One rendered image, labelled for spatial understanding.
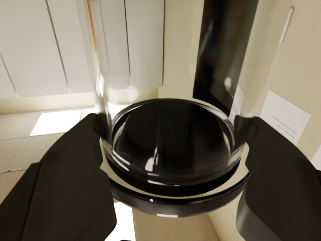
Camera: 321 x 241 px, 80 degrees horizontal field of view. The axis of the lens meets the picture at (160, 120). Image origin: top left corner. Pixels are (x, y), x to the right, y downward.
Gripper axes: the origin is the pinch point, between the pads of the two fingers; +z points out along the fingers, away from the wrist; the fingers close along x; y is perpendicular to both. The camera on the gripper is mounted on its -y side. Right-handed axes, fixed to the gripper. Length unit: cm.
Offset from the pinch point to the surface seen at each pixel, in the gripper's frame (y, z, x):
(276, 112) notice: 33, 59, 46
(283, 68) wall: 16, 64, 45
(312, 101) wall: 23, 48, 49
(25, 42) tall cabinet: 39, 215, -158
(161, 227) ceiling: 150, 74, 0
